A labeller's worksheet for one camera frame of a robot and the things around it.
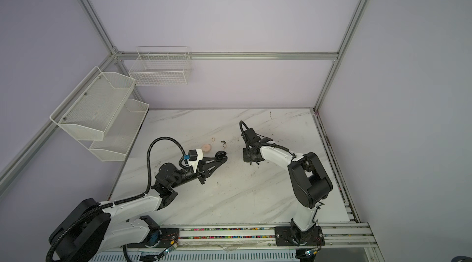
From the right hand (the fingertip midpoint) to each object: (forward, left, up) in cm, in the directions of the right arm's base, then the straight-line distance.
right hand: (246, 157), depth 94 cm
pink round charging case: (+8, +22, -3) cm, 24 cm away
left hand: (-12, +11, +17) cm, 24 cm away
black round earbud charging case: (-11, +11, +20) cm, 25 cm away
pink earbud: (+14, +19, -2) cm, 23 cm away
